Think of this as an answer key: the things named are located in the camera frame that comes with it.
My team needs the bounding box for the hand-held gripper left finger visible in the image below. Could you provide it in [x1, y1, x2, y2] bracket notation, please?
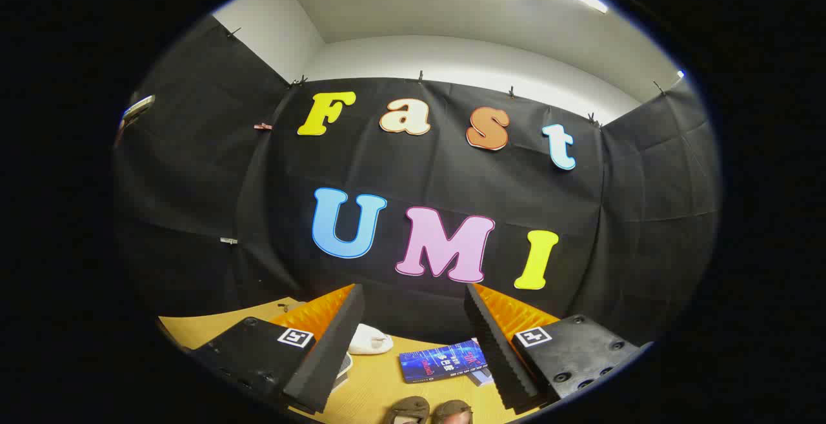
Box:
[187, 284, 366, 416]

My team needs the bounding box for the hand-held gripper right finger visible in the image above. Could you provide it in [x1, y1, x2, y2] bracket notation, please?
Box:
[463, 283, 654, 413]

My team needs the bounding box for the brown fuzzy shoe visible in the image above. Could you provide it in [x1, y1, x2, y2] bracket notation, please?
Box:
[385, 396, 431, 424]
[431, 399, 474, 424]

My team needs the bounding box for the white soft bundle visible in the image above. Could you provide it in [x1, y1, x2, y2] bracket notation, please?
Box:
[348, 323, 394, 356]

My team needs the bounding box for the blue cover book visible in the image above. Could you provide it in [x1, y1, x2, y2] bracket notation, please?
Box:
[399, 339, 489, 384]

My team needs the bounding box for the black backdrop cloth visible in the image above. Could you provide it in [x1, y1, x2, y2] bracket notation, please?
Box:
[113, 14, 722, 347]

